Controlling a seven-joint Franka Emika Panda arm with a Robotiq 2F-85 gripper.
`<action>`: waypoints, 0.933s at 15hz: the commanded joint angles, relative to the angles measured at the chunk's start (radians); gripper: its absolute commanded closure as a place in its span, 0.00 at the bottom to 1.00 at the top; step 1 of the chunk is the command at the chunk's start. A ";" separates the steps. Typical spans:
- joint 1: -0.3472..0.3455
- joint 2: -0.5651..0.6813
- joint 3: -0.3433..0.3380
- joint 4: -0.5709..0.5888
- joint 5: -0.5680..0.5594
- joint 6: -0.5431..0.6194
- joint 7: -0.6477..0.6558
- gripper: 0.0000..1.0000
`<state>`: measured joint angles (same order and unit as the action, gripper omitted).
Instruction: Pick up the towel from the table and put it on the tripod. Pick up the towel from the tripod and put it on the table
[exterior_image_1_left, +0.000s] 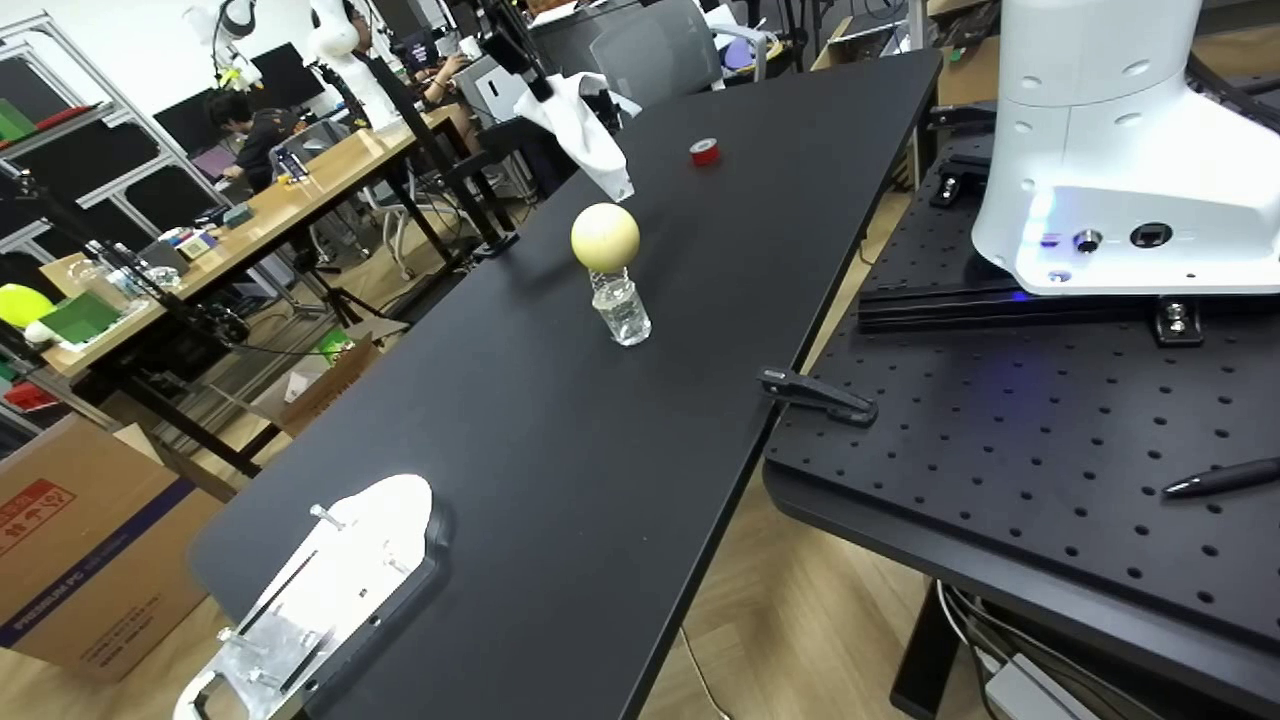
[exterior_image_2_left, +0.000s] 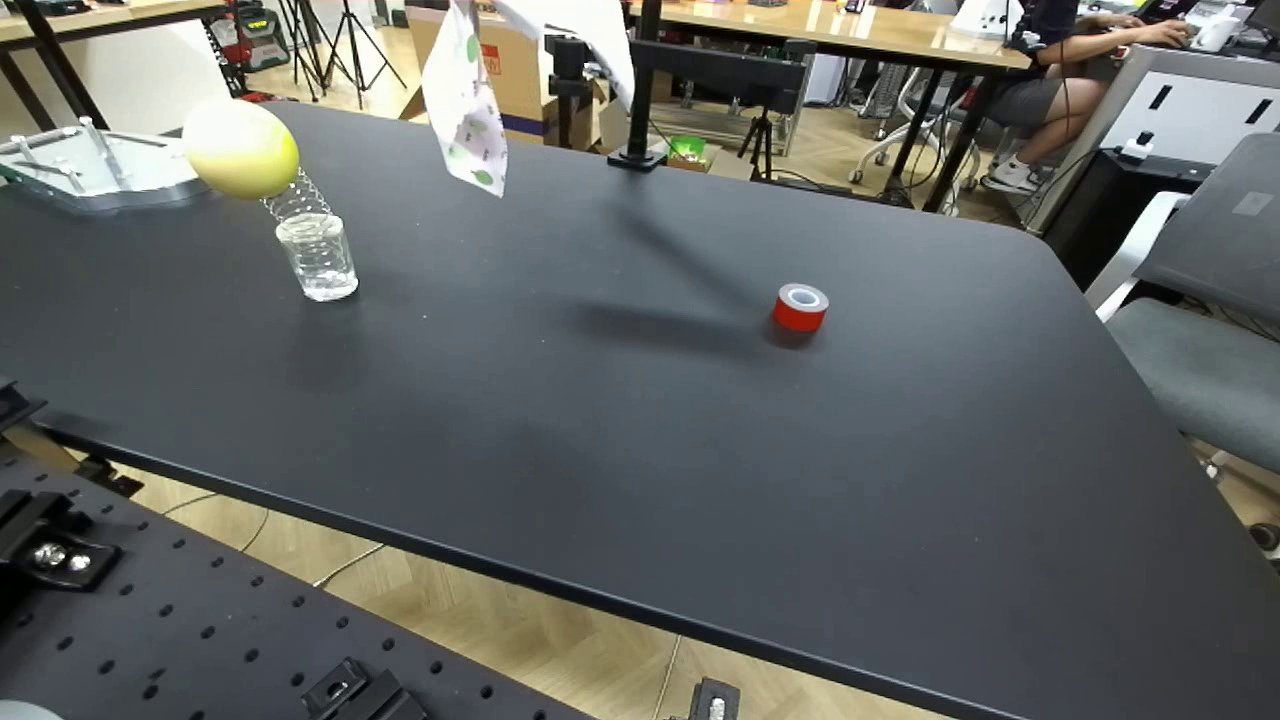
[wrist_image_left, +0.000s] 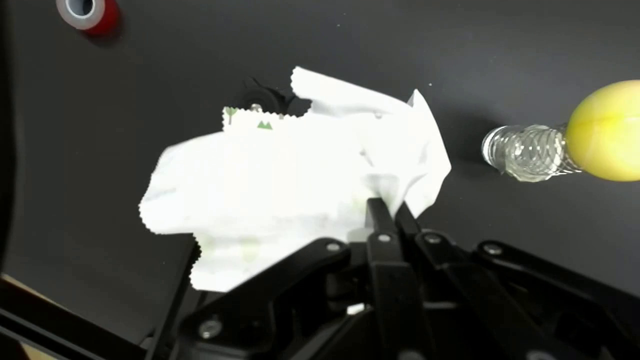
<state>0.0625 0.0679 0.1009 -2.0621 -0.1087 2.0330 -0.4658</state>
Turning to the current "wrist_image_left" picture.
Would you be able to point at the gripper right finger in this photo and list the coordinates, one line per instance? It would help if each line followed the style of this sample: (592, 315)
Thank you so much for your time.
(505, 295)

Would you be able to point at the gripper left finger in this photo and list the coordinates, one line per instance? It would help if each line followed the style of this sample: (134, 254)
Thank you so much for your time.
(300, 280)

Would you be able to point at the white towel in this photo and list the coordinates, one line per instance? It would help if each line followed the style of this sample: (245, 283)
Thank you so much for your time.
(280, 170)

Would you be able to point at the clear plastic bottle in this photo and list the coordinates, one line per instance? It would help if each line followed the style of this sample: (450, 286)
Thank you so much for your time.
(525, 152)

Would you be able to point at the yellow round object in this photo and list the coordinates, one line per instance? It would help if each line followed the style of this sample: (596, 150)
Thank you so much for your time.
(607, 131)

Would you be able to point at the red tape roll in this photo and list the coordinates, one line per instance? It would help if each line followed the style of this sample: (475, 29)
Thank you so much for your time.
(92, 14)

